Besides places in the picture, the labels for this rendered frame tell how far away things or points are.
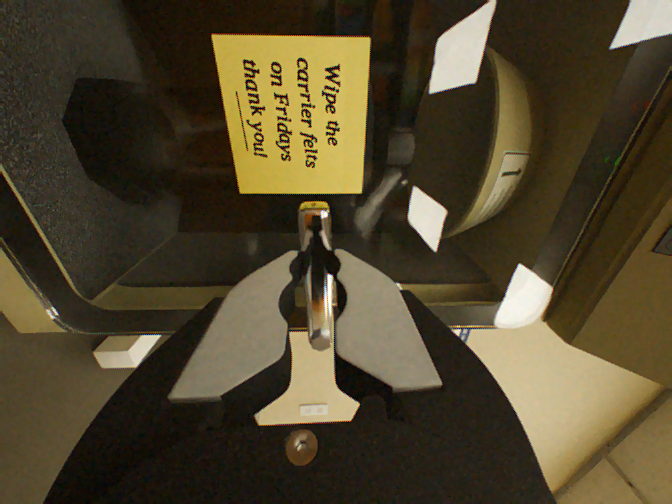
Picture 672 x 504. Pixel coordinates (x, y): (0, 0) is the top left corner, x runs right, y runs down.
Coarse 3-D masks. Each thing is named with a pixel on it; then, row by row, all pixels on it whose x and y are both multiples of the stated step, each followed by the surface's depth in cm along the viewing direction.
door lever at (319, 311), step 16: (304, 208) 11; (320, 208) 11; (304, 224) 11; (320, 224) 11; (304, 240) 12; (320, 240) 12; (304, 256) 12; (320, 256) 12; (304, 272) 13; (320, 272) 13; (304, 288) 13; (320, 288) 13; (320, 304) 14; (320, 320) 14; (320, 336) 14
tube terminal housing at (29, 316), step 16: (656, 112) 16; (656, 128) 16; (640, 144) 16; (624, 176) 18; (608, 192) 18; (608, 208) 19; (592, 224) 19; (592, 240) 20; (0, 256) 18; (576, 256) 20; (0, 272) 19; (16, 272) 19; (0, 288) 19; (16, 288) 20; (560, 288) 22; (0, 304) 20; (16, 304) 20; (32, 304) 20; (16, 320) 21; (32, 320) 21; (48, 320) 21; (544, 320) 24
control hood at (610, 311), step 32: (640, 160) 17; (640, 192) 17; (608, 224) 18; (640, 224) 17; (608, 256) 18; (640, 256) 17; (576, 288) 21; (608, 288) 19; (640, 288) 18; (576, 320) 21; (608, 320) 19; (640, 320) 18; (608, 352) 20; (640, 352) 19
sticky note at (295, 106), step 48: (240, 48) 12; (288, 48) 12; (336, 48) 12; (240, 96) 13; (288, 96) 13; (336, 96) 13; (240, 144) 14; (288, 144) 14; (336, 144) 14; (240, 192) 16; (288, 192) 16; (336, 192) 16
